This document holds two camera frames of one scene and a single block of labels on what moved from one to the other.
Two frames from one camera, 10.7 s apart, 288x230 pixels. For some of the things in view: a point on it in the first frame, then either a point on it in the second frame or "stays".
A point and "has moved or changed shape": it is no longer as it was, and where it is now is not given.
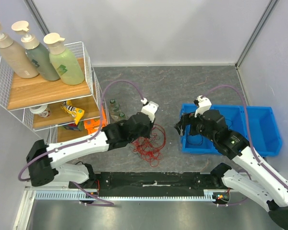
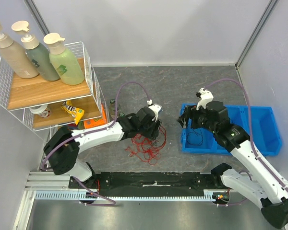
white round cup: [43, 110] stays
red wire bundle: [151, 148] has moved or changed shape
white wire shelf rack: [62, 112] stays
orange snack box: [93, 125] stays
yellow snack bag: [77, 113] stays
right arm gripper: [186, 120] → [187, 116]
